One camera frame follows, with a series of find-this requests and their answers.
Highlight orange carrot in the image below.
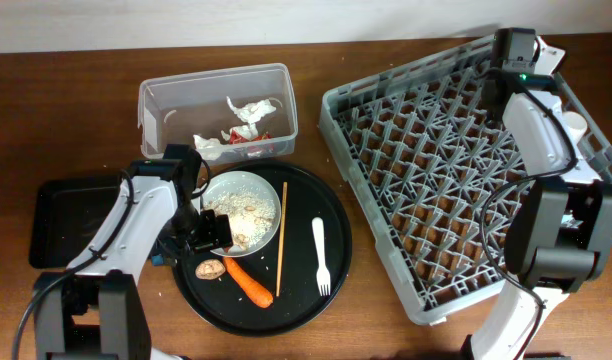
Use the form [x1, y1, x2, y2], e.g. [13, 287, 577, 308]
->
[222, 257, 273, 308]

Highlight grey dishwasher rack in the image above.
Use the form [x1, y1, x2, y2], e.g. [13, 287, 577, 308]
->
[318, 33, 612, 327]

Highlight white napkin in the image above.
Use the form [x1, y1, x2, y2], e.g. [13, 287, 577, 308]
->
[226, 97, 277, 124]

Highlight rice and nut leftovers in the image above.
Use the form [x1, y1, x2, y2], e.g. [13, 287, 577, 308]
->
[203, 189, 277, 251]

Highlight round black tray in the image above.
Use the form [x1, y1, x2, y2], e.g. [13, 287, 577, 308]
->
[173, 160, 352, 337]

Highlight grey plate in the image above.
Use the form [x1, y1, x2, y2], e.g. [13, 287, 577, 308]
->
[193, 171, 281, 257]

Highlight walnut shell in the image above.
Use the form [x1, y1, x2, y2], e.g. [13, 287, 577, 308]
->
[195, 259, 226, 280]

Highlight wooden chopstick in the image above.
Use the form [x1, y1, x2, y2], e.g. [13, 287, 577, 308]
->
[275, 181, 288, 297]

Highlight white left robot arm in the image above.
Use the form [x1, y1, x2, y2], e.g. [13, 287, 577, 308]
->
[22, 144, 233, 359]

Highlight white tissue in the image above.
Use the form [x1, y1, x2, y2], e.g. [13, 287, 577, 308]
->
[193, 135, 222, 161]

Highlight white plastic cup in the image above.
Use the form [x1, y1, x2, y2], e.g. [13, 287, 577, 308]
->
[562, 111, 588, 145]

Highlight white plastic fork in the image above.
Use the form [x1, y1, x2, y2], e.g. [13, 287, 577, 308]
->
[312, 217, 331, 296]

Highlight red foil wrapper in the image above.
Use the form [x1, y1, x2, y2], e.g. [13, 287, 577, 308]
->
[228, 130, 273, 146]

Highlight clear plastic waste bin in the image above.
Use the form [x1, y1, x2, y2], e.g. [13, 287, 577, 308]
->
[138, 63, 298, 165]

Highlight black rectangular tray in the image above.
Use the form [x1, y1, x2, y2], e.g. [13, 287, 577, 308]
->
[28, 174, 172, 270]

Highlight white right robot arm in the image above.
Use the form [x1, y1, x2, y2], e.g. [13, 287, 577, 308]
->
[461, 28, 612, 359]

